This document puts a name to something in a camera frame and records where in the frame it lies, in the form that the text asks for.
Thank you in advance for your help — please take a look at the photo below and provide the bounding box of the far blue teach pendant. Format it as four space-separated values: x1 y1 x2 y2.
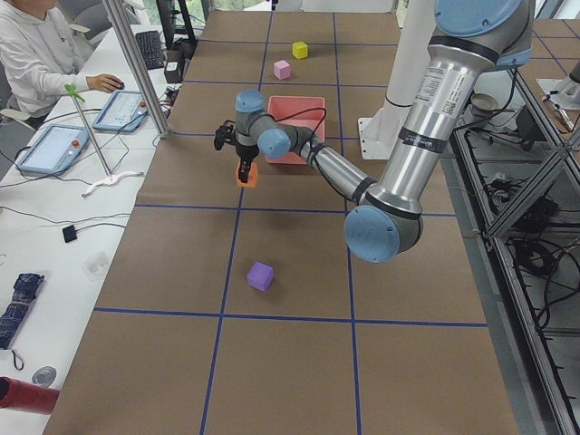
92 90 148 132

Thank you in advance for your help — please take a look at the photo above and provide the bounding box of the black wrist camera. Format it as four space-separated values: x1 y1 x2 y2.
214 120 237 150

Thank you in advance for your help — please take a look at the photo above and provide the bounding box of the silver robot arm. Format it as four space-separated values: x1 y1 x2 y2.
227 1 536 263

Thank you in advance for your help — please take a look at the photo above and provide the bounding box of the clear plastic packet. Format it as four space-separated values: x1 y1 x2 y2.
82 252 110 281

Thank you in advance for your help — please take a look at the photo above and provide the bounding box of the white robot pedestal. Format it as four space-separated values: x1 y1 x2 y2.
358 0 435 160

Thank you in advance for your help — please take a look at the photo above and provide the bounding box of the blue teach pendant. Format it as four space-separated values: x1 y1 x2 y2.
92 90 148 132
16 124 89 175

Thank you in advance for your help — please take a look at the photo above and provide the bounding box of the round metal lid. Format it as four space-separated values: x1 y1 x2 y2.
31 366 57 388

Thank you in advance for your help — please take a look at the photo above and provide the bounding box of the yellow foam cube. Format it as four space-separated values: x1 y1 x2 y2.
292 41 309 60

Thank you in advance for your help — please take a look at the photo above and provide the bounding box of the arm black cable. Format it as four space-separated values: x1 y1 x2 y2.
271 107 328 150

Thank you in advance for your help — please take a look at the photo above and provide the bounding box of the thin metal rod stand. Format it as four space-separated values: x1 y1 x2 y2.
64 84 144 198

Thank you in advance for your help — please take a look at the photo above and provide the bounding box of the folded dark blue umbrella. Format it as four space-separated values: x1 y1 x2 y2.
1 273 44 372

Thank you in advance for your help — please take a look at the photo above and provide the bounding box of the aluminium frame rack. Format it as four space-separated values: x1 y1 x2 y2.
451 69 579 434

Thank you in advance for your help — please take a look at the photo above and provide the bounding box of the black keyboard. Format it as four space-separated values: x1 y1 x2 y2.
135 30 164 70

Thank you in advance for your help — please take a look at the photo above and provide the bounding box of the red cylinder bottle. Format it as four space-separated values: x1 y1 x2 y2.
1 377 60 415

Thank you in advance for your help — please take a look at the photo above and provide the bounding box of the black box with label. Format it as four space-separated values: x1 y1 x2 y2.
164 50 185 84

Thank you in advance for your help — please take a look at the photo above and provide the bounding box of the orange foam cube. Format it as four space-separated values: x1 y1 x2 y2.
235 162 259 189

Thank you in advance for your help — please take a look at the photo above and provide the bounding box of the pink foam cube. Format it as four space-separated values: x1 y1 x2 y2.
273 60 291 80

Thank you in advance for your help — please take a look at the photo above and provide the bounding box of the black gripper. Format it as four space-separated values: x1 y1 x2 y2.
236 142 257 183

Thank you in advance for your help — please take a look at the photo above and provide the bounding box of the pink plastic bin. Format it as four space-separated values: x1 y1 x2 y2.
267 96 325 141

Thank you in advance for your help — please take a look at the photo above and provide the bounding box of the near blue teach pendant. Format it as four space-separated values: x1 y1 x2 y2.
16 124 89 175

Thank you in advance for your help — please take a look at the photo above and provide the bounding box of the small black square device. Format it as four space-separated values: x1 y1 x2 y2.
62 225 78 244

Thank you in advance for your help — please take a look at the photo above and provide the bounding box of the purple foam cube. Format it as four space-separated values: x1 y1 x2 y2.
246 262 275 292

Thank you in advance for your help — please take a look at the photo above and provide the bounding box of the aluminium frame post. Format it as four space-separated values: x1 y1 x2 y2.
102 0 169 139

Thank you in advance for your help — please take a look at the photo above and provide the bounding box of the person in white hoodie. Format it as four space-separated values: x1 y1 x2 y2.
1 1 122 119

